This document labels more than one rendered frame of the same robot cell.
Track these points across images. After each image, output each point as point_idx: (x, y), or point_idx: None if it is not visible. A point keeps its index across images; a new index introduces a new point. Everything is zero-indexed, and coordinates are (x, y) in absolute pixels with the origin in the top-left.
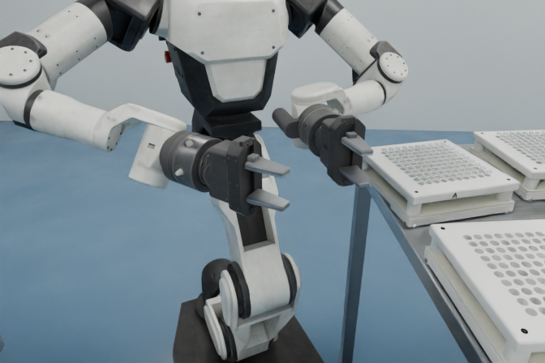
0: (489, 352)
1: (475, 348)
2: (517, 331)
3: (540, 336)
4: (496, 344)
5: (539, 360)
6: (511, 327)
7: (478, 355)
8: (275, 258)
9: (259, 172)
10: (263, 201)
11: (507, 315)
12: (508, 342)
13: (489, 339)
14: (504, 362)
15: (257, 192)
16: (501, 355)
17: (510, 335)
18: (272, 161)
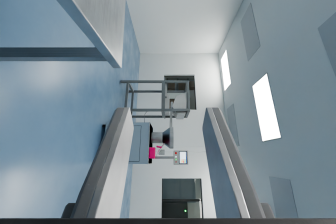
0: None
1: None
2: None
3: None
4: None
5: None
6: None
7: None
8: None
9: (213, 186)
10: (125, 173)
11: None
12: None
13: None
14: None
15: (107, 213)
16: None
17: None
18: (237, 151)
